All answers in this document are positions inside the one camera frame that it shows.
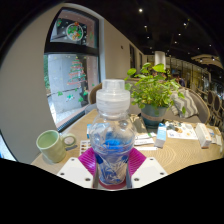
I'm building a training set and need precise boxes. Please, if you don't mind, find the clear blue-labelled drink bottle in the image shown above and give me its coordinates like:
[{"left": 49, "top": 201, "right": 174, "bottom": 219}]
[{"left": 88, "top": 78, "right": 138, "bottom": 186}]

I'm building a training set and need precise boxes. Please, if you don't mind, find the round wreath window decal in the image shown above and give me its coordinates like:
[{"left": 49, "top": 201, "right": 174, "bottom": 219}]
[{"left": 65, "top": 21, "right": 84, "bottom": 43}]

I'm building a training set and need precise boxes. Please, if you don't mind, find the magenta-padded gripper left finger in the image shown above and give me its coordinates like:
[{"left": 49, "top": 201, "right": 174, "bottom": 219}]
[{"left": 57, "top": 147, "right": 98, "bottom": 189}]

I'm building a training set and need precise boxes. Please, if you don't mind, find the pale green ceramic mug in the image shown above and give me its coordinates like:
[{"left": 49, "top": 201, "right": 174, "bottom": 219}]
[{"left": 35, "top": 129, "right": 77, "bottom": 164}]

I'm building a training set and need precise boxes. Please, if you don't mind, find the flat round red coaster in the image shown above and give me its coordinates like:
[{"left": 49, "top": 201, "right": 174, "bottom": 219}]
[{"left": 99, "top": 179, "right": 128, "bottom": 191}]

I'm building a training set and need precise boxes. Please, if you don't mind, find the group of ceiling spot lights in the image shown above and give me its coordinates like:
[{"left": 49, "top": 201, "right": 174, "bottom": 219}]
[{"left": 136, "top": 6, "right": 216, "bottom": 63}]

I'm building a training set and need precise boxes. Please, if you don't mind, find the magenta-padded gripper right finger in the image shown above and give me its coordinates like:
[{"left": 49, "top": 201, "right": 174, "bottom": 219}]
[{"left": 128, "top": 147, "right": 168, "bottom": 189}]

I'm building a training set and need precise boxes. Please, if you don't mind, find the group of wooden dining chairs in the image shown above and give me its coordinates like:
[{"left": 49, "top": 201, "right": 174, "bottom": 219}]
[{"left": 196, "top": 88, "right": 224, "bottom": 128}]

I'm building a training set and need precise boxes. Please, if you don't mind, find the small blue white carton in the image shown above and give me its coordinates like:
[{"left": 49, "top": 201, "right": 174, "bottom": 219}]
[{"left": 153, "top": 122, "right": 168, "bottom": 149}]

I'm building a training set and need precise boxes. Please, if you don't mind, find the red pill blister pack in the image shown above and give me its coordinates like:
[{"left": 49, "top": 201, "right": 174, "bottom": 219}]
[{"left": 79, "top": 139, "right": 92, "bottom": 156}]

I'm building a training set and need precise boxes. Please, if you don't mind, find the person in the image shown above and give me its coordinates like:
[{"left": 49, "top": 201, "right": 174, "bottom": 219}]
[{"left": 171, "top": 69, "right": 186, "bottom": 88}]

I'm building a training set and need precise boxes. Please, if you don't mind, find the christmas tree window decal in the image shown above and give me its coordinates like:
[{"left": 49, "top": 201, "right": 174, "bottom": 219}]
[{"left": 66, "top": 56, "right": 88, "bottom": 88}]

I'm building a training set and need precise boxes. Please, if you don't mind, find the printed paper brochure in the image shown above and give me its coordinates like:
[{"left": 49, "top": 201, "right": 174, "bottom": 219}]
[{"left": 165, "top": 120, "right": 198, "bottom": 140}]

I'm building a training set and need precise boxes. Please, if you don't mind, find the thick white book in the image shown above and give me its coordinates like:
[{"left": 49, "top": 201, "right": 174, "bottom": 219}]
[{"left": 194, "top": 122, "right": 213, "bottom": 149}]

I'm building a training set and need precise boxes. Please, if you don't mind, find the green potted plant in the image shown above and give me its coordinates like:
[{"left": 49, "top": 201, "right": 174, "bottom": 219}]
[{"left": 124, "top": 63, "right": 188, "bottom": 128}]

